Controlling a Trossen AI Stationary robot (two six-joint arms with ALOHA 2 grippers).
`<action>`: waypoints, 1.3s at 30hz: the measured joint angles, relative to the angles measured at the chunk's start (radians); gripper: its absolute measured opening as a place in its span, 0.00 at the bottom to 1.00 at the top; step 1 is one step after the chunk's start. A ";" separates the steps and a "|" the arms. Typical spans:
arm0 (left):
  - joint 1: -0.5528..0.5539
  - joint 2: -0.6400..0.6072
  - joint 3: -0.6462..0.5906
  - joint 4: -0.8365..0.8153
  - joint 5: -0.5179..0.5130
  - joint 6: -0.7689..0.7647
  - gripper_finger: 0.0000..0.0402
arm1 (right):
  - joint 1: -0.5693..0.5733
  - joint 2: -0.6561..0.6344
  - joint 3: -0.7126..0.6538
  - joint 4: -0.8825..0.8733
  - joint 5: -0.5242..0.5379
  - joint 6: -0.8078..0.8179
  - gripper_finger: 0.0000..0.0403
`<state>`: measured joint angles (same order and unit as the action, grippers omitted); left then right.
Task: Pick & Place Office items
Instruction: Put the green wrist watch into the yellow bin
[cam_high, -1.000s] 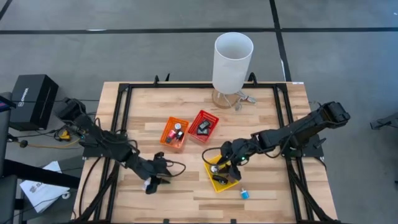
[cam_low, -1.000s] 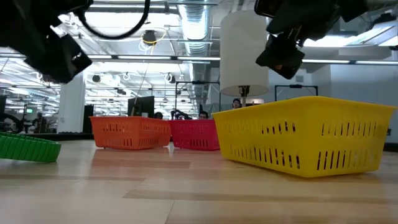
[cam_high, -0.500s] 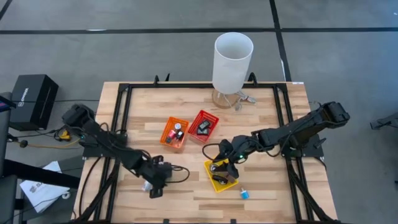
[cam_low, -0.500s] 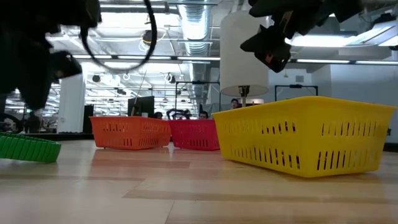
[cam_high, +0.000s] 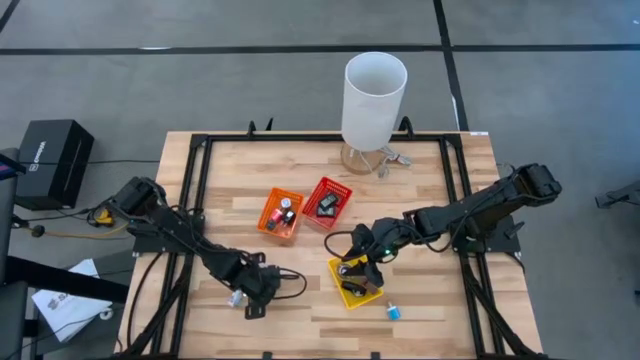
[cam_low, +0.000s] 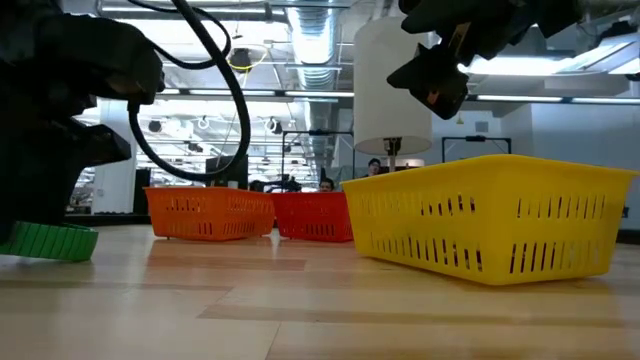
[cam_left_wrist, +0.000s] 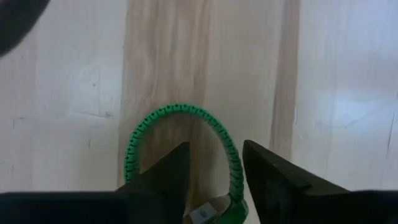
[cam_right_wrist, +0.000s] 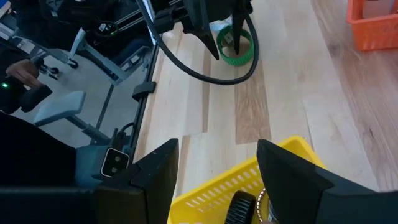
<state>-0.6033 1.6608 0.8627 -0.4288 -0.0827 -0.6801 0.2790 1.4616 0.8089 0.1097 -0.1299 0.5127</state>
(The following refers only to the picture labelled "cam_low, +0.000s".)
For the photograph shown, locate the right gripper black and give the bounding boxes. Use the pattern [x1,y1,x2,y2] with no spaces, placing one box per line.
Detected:
[386,0,584,122]

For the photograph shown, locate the orange plastic basket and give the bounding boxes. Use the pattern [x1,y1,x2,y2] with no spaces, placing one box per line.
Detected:
[143,186,276,242]

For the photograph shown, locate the white shade table lamp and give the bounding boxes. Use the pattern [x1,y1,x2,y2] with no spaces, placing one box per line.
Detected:
[352,17,434,174]

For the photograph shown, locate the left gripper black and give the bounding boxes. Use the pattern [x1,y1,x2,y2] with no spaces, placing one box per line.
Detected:
[0,0,167,232]

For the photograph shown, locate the green tape roll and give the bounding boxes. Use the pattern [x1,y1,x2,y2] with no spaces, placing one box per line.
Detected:
[0,221,100,263]

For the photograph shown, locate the black metal stand frame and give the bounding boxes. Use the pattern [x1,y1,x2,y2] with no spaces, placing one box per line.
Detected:
[441,135,513,164]
[281,129,355,194]

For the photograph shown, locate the black monitor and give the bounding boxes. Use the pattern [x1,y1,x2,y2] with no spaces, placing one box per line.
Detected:
[205,154,250,190]

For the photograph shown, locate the silver ventilation duct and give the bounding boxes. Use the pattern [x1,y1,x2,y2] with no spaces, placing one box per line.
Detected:
[287,0,342,91]

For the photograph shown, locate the red plastic basket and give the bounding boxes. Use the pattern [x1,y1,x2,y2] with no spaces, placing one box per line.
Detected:
[269,191,354,244]

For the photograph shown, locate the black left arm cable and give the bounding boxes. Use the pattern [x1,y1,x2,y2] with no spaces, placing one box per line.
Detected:
[127,0,252,184]

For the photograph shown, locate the yellow plastic basket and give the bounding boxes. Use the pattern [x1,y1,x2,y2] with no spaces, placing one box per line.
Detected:
[341,153,640,287]

